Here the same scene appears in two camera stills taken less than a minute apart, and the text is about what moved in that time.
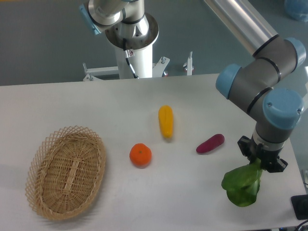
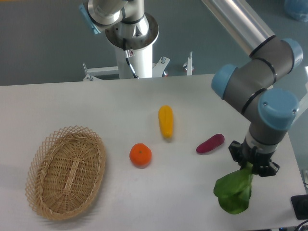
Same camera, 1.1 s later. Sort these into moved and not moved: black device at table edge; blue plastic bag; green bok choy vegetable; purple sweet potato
Moved: green bok choy vegetable
Not moved: purple sweet potato; black device at table edge; blue plastic bag
